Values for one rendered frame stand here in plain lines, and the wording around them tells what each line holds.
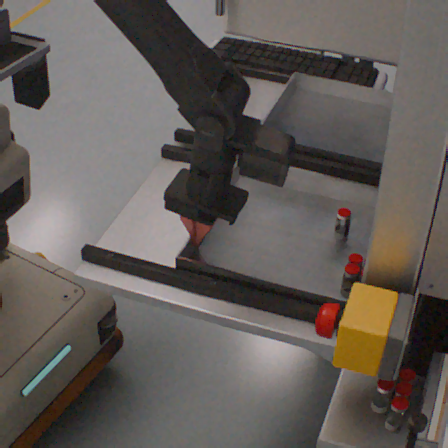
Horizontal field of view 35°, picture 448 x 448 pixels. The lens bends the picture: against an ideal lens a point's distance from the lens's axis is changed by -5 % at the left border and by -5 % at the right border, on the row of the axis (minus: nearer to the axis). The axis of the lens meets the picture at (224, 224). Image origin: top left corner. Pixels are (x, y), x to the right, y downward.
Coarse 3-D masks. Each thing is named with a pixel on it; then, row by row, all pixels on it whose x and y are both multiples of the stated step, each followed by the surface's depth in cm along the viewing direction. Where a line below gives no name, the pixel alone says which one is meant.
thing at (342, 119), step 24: (288, 96) 144; (312, 96) 145; (336, 96) 145; (360, 96) 144; (384, 96) 142; (264, 120) 131; (288, 120) 137; (312, 120) 138; (336, 120) 138; (360, 120) 138; (384, 120) 139; (312, 144) 131; (336, 144) 131; (360, 144) 132; (384, 144) 132
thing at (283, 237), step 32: (256, 192) 120; (288, 192) 120; (320, 192) 119; (352, 192) 117; (224, 224) 113; (256, 224) 113; (288, 224) 113; (320, 224) 113; (352, 224) 114; (192, 256) 107; (224, 256) 107; (256, 256) 107; (288, 256) 108; (320, 256) 108; (256, 288) 100; (288, 288) 98; (320, 288) 102; (416, 320) 94
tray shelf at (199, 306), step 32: (256, 96) 145; (192, 128) 135; (160, 160) 127; (160, 192) 119; (128, 224) 113; (160, 224) 113; (160, 256) 107; (96, 288) 104; (128, 288) 102; (160, 288) 102; (224, 320) 99; (256, 320) 98; (288, 320) 98
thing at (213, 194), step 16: (176, 176) 103; (192, 176) 97; (208, 176) 96; (224, 176) 97; (176, 192) 100; (192, 192) 99; (208, 192) 97; (224, 192) 99; (240, 192) 102; (208, 208) 99; (224, 208) 99; (240, 208) 100
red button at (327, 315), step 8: (328, 304) 81; (336, 304) 82; (320, 312) 81; (328, 312) 80; (336, 312) 80; (320, 320) 80; (328, 320) 80; (336, 320) 81; (320, 328) 80; (328, 328) 80; (320, 336) 82; (328, 336) 81
